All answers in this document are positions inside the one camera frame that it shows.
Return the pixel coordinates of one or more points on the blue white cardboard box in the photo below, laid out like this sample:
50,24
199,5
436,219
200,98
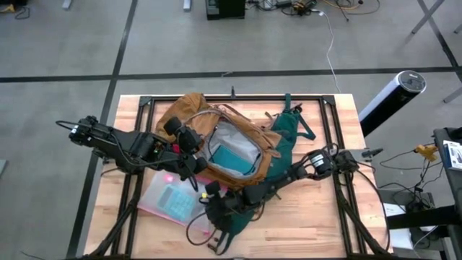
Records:
454,155

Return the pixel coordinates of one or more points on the black equipment cart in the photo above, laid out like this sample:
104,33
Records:
422,218

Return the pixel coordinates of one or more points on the tan and teal backpack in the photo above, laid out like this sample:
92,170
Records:
187,108

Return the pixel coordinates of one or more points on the white paper sheet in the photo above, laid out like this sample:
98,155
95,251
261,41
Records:
391,210

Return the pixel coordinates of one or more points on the dark teal notebook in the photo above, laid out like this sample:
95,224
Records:
231,160

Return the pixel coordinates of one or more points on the black white tower fan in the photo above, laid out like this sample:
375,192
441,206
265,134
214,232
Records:
390,97

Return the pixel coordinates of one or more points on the yellow hand tool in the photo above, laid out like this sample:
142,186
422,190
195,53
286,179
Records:
426,151

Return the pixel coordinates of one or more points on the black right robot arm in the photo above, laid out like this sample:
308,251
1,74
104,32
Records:
317,162

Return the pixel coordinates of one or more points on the grey table leg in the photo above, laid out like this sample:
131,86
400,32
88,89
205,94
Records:
453,94
186,4
427,16
66,3

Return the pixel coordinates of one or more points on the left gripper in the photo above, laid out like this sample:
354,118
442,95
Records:
184,151

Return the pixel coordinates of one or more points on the grey power strip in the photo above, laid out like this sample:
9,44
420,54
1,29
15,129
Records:
279,3

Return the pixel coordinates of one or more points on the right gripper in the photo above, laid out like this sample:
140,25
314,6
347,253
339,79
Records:
225,211

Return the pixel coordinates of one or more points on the pink-edged mesh zipper pouch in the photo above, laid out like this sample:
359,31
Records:
151,195

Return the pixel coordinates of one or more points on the black computer tower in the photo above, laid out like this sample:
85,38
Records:
223,9

